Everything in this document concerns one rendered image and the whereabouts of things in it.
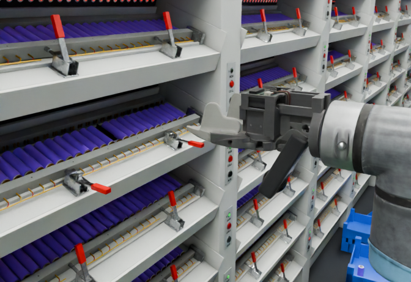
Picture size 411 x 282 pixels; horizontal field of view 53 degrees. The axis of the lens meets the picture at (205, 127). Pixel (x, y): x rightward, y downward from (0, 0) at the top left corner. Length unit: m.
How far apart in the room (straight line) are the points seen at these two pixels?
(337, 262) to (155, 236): 1.48
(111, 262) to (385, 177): 0.57
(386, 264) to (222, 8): 0.65
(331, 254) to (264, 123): 1.83
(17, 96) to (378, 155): 0.48
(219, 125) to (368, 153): 0.22
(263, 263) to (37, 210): 1.04
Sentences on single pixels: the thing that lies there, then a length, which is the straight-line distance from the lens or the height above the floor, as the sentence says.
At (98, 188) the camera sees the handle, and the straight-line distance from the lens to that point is 0.70.
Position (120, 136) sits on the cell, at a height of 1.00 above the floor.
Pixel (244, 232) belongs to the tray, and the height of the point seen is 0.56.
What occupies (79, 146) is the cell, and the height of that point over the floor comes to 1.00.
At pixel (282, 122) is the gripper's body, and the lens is 0.59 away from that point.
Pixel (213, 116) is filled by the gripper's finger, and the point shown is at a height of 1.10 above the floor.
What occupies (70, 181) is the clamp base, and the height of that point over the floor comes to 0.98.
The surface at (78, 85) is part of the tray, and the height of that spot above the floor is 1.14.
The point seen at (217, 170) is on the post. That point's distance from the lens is 1.08.
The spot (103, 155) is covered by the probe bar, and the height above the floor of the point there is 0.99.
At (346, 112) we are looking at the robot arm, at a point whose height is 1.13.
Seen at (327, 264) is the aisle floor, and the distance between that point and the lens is 2.29.
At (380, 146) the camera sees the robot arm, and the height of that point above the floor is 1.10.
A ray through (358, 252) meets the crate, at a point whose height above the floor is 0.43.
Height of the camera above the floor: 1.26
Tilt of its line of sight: 17 degrees down
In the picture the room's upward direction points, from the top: straight up
